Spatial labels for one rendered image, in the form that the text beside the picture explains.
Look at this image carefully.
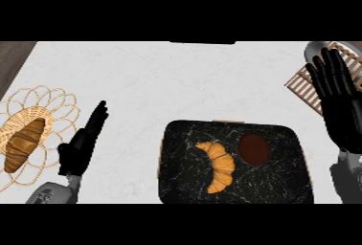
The brown chocolate cupcake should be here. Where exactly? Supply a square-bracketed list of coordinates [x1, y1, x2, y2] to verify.
[237, 132, 272, 167]

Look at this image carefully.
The black marble tray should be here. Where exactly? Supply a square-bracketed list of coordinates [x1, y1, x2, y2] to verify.
[156, 119, 315, 205]

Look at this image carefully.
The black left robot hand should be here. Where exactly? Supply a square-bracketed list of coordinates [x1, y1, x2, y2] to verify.
[57, 100, 111, 177]

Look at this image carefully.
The golden croissant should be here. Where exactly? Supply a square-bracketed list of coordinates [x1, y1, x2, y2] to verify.
[194, 141, 237, 194]

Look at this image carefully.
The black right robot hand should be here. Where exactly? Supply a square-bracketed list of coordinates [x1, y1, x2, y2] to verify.
[305, 47, 362, 155]

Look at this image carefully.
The dark brown croissant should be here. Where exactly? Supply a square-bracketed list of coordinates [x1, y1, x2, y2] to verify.
[3, 117, 48, 174]

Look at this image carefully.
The grey round plate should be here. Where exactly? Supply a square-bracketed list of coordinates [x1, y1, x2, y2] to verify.
[303, 41, 333, 64]

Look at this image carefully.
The woven wicker basket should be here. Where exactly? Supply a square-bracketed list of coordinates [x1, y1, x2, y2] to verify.
[0, 84, 83, 193]

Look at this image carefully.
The wooden slatted tiered shelf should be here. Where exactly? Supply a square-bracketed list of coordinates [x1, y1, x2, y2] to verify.
[283, 41, 362, 116]

